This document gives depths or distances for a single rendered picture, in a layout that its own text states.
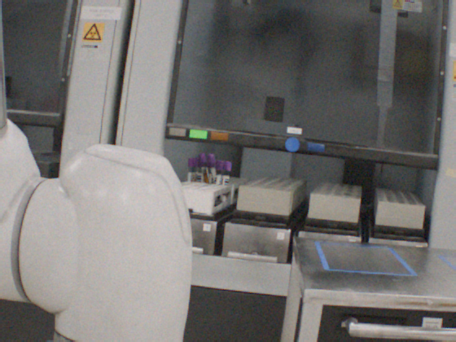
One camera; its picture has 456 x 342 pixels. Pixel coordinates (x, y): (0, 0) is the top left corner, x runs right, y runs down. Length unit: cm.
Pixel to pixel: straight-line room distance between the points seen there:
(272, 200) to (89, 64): 52
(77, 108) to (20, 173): 113
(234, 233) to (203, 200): 10
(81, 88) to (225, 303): 59
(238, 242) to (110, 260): 105
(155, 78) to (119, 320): 120
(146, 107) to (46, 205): 113
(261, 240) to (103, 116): 46
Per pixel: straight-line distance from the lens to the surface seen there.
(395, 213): 210
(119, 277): 101
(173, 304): 105
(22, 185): 109
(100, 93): 219
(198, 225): 206
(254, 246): 205
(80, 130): 220
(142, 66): 217
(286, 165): 272
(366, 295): 123
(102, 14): 221
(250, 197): 211
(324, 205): 210
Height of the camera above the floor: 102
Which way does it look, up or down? 3 degrees down
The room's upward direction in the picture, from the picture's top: 6 degrees clockwise
